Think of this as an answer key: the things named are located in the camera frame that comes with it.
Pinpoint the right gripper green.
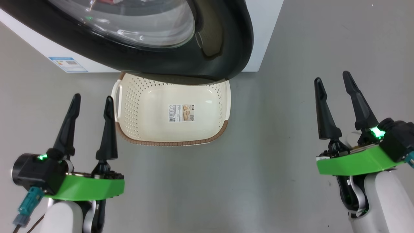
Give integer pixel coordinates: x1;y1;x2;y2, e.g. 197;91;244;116
314;71;405;176

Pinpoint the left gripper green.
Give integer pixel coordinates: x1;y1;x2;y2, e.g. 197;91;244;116
44;94;125;201

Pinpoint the black round glass washer door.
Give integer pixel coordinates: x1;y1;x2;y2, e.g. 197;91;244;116
0;0;254;81

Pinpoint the cream perforated laundry basket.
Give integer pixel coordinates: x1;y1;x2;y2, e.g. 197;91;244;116
112;72;231;147

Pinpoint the white front-load washing machine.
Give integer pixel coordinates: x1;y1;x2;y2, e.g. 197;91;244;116
0;0;284;73

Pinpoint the blue energy label sticker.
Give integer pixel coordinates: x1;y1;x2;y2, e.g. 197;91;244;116
49;57;88;73

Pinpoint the paper product label sticker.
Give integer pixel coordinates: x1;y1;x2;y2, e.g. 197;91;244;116
168;104;196;123

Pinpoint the left teal plug black cable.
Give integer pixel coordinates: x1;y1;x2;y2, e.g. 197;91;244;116
12;186;45;233

